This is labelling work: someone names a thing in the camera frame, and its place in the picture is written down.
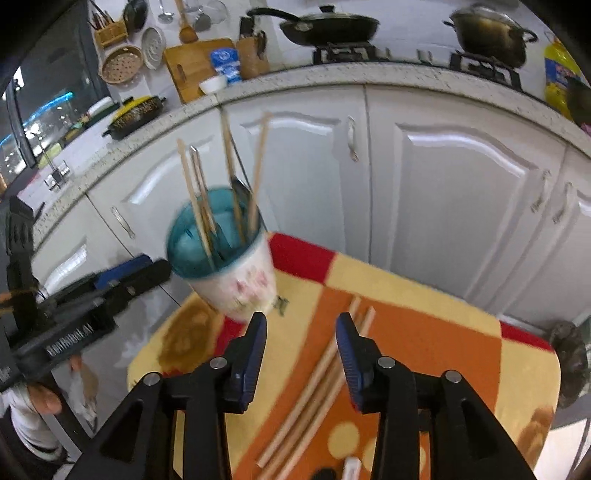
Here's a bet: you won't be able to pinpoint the wooden chopstick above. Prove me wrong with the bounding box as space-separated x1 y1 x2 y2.
221 110 245 244
249 112 271 237
176 138 214 269
190 146 216 235

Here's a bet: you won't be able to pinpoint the white plastic spoon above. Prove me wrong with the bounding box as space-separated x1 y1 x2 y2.
341 456 363 480

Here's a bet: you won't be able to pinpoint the metal spoon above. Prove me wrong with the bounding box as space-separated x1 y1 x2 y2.
224 131 250 211

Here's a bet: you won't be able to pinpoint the short brown chopstick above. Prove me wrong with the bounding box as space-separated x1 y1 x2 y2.
254 291 375 479

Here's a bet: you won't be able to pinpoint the white kitchen cabinets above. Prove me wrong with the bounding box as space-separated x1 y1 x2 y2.
33 85 590 330

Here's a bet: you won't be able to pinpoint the left hand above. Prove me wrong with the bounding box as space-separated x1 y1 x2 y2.
27 355 83 415

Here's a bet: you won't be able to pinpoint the floral white utensil holder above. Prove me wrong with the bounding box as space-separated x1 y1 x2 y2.
166 187 276 323

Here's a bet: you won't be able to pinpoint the colourful patterned table mat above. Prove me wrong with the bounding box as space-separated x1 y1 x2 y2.
127 233 560 479

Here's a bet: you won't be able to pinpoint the yellow lidded black casserole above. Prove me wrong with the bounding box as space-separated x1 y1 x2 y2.
102 96 166 140

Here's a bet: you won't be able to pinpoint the small white bowl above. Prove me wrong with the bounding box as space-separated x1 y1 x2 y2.
199 75 228 95

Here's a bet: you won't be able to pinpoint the bamboo steamer basket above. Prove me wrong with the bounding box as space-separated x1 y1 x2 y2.
99 45 144 85

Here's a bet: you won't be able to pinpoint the wooden cutting board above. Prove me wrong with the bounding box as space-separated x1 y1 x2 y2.
163 38 235 104

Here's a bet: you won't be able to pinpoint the blue white bag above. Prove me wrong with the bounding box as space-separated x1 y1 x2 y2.
209 47 242 84

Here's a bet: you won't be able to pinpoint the white perforated steamer plate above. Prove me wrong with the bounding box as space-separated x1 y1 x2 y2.
140 26 166 70

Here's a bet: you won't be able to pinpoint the wooden knife block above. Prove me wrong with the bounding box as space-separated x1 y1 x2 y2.
235 16 270 80

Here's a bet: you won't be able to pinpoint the wooden spatula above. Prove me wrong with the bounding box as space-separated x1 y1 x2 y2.
175 0 198 44

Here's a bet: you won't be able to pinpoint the black wok with lid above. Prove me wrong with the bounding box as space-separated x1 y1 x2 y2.
246 5 380 47

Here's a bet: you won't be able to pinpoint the gas stove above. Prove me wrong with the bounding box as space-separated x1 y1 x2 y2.
312 42 523 92

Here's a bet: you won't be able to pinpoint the yellow oil bottle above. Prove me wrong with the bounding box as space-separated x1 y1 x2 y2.
544 31 581 120

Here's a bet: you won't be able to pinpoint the steel pot with lid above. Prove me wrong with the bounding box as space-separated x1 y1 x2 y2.
444 3 539 69

